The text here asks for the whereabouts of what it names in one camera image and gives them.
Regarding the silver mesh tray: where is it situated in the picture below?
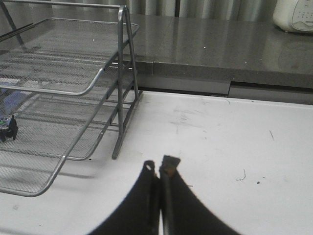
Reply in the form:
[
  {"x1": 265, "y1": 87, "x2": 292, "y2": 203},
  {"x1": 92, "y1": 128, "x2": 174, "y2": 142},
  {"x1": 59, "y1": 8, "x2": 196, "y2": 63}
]
[
  {"x1": 0, "y1": 18, "x2": 139, "y2": 96},
  {"x1": 0, "y1": 66, "x2": 137, "y2": 198},
  {"x1": 14, "y1": 93, "x2": 134, "y2": 161}
]

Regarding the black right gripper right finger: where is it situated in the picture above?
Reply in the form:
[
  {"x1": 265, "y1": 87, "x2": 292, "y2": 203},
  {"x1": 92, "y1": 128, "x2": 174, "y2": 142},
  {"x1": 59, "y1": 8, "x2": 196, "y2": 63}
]
[{"x1": 159, "y1": 155, "x2": 238, "y2": 235}]

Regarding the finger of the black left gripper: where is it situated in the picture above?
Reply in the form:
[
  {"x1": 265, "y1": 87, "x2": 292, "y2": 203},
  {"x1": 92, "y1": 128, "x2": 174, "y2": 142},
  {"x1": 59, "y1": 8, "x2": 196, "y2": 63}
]
[{"x1": 4, "y1": 115, "x2": 19, "y2": 141}]

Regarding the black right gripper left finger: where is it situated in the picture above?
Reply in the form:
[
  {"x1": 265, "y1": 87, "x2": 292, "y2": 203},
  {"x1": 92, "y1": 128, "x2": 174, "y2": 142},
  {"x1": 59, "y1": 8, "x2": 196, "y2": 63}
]
[{"x1": 91, "y1": 160, "x2": 160, "y2": 235}]

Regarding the grey steel counter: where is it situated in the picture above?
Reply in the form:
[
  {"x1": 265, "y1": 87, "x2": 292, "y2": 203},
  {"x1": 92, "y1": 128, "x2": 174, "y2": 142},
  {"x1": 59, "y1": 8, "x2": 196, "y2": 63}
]
[{"x1": 131, "y1": 15, "x2": 313, "y2": 104}]

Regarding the silver rack frame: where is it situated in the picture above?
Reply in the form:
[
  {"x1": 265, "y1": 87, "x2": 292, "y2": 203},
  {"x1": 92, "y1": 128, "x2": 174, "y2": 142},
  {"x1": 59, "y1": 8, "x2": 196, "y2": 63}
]
[{"x1": 0, "y1": 0, "x2": 143, "y2": 161}]

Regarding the white kitchen appliance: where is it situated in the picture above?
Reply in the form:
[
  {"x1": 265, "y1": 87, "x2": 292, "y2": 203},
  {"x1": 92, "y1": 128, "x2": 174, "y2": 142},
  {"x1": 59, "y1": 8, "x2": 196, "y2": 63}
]
[{"x1": 272, "y1": 0, "x2": 313, "y2": 33}]

